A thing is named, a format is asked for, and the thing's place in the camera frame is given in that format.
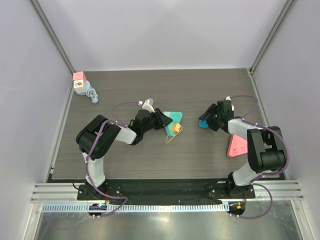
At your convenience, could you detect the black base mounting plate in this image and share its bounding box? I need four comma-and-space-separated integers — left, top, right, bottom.
77, 178, 256, 205

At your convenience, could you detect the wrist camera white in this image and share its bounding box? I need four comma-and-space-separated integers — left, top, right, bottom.
138, 98, 155, 113
225, 96, 235, 111

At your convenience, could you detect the teal triangular power socket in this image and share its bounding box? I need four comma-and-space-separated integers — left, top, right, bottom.
163, 111, 183, 138

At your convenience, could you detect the pink white cube charger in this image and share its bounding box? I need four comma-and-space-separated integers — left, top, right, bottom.
72, 71, 87, 96

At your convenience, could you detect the right aluminium frame post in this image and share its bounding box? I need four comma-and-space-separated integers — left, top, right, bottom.
248, 0, 297, 75

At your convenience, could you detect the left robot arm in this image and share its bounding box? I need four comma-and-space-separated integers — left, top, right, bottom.
75, 108, 173, 200

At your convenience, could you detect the slotted cable duct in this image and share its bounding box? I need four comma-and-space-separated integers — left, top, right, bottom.
42, 202, 230, 214

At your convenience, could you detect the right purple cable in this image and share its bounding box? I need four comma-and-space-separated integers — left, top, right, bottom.
228, 94, 291, 221

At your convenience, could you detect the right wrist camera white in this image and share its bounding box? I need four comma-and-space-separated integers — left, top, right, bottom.
225, 96, 235, 111

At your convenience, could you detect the orange charger plug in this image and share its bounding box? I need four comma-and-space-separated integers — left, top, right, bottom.
170, 123, 182, 133

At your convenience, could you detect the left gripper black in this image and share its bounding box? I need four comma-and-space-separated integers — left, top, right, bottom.
141, 108, 172, 134

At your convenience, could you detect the pink triangular power socket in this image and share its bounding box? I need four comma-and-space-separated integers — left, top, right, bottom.
226, 135, 248, 158

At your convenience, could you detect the left aluminium frame post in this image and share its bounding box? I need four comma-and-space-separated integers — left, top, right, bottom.
28, 0, 76, 73

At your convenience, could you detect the blue charger plug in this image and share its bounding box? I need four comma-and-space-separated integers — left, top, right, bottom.
198, 120, 209, 129

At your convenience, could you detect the yellow usb cable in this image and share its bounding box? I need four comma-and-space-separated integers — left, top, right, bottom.
133, 112, 185, 145

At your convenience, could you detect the light blue coiled cable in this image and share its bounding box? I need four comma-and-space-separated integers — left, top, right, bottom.
84, 81, 99, 104

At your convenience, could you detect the aluminium front rail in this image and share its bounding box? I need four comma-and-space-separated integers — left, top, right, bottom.
30, 180, 304, 203

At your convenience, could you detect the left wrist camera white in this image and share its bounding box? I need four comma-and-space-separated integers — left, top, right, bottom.
138, 98, 155, 113

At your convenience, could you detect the aluminium frame post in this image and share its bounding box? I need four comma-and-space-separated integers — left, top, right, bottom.
28, 0, 76, 73
248, 0, 297, 75

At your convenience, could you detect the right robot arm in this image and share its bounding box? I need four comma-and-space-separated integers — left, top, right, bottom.
198, 99, 290, 198

